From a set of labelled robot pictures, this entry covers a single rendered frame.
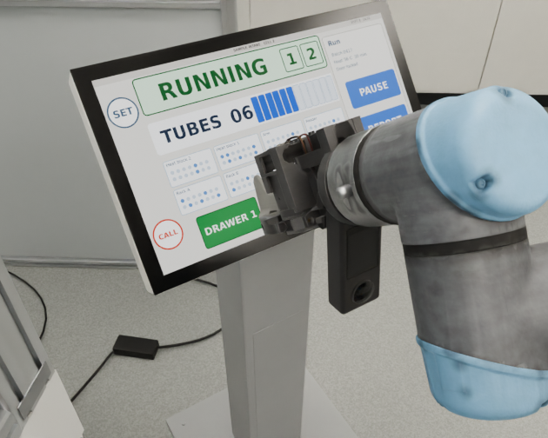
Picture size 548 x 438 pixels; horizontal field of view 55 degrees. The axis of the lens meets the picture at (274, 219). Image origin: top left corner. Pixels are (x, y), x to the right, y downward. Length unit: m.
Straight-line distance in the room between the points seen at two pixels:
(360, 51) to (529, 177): 0.61
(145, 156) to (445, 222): 0.49
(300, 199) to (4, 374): 0.35
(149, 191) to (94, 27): 0.96
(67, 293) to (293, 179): 1.72
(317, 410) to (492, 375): 1.36
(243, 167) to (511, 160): 0.51
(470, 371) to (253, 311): 0.74
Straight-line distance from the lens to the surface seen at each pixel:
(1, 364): 0.62
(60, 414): 0.75
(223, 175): 0.75
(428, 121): 0.32
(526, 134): 0.32
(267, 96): 0.80
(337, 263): 0.47
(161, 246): 0.72
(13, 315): 0.61
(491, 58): 3.12
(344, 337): 1.88
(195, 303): 1.98
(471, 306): 0.33
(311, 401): 1.69
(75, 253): 2.18
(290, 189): 0.47
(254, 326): 1.08
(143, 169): 0.73
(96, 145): 0.73
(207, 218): 0.74
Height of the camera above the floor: 1.49
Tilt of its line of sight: 41 degrees down
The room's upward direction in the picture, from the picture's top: straight up
